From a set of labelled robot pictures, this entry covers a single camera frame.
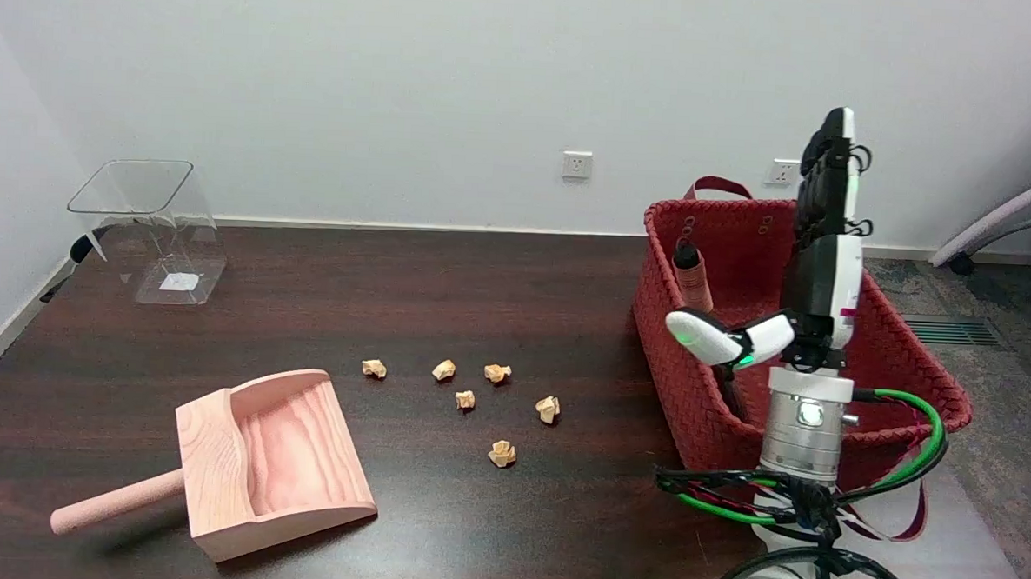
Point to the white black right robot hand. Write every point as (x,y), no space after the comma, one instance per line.
(825,277)

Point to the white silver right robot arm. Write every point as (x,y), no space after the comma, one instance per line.
(805,424)

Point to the wooden broom with black tip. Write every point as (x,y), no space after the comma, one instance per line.
(694,280)

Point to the red woven basket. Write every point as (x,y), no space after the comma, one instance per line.
(748,247)

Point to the floor vent grille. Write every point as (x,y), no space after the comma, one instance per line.
(953,331)

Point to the grey office chair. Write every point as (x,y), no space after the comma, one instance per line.
(997,215)

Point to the crumpled tan paper ball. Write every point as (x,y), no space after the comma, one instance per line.
(502,453)
(497,373)
(374,369)
(465,400)
(444,370)
(548,408)

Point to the pink wooden dustpan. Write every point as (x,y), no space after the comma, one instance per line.
(273,462)

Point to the clear plastic bin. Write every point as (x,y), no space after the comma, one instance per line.
(157,239)

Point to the white wall socket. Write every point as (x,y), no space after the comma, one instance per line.
(781,171)
(577,164)

